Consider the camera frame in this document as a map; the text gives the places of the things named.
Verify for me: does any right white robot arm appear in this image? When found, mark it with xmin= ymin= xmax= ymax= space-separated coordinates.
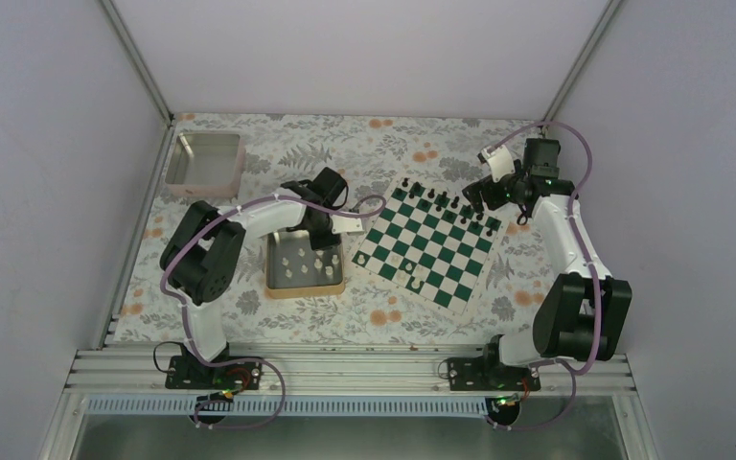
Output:
xmin=463 ymin=138 xmax=633 ymax=390

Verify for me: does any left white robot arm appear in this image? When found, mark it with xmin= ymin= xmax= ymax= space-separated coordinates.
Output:
xmin=160 ymin=167 xmax=348 ymax=388

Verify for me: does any green white chess board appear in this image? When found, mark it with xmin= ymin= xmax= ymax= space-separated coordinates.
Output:
xmin=351 ymin=176 xmax=503 ymax=316

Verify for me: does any yellow rimmed metal tray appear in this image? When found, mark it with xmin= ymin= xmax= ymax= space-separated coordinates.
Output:
xmin=265 ymin=231 xmax=345 ymax=299

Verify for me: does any floral table cloth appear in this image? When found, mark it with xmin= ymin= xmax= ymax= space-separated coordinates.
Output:
xmin=112 ymin=112 xmax=554 ymax=345

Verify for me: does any pink rimmed metal tray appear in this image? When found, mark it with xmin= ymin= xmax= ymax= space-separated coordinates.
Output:
xmin=164 ymin=131 xmax=246 ymax=198

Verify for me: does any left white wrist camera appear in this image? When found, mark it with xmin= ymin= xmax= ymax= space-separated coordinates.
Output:
xmin=331 ymin=215 xmax=364 ymax=235

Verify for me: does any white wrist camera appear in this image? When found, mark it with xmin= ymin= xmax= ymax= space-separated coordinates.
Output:
xmin=478 ymin=144 xmax=516 ymax=182
xmin=331 ymin=215 xmax=364 ymax=235

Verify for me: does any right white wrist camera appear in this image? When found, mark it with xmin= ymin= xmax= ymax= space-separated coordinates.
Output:
xmin=478 ymin=144 xmax=516 ymax=182

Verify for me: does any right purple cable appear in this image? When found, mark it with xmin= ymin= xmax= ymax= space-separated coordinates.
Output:
xmin=485 ymin=120 xmax=604 ymax=433

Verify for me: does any purple cable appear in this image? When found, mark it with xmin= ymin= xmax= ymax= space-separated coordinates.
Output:
xmin=485 ymin=120 xmax=604 ymax=433
xmin=159 ymin=193 xmax=387 ymax=431

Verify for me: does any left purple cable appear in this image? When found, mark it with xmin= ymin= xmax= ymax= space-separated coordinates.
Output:
xmin=159 ymin=193 xmax=387 ymax=431

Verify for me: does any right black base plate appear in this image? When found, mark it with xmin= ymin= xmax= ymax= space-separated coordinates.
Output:
xmin=446 ymin=356 xmax=541 ymax=392

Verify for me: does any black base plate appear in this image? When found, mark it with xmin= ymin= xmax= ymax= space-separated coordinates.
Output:
xmin=164 ymin=355 xmax=263 ymax=392
xmin=446 ymin=356 xmax=541 ymax=392

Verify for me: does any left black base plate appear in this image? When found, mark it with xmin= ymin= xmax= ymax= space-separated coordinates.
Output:
xmin=164 ymin=355 xmax=263 ymax=392

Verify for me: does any aluminium mounting rail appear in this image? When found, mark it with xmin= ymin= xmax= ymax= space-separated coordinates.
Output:
xmin=62 ymin=345 xmax=637 ymax=398

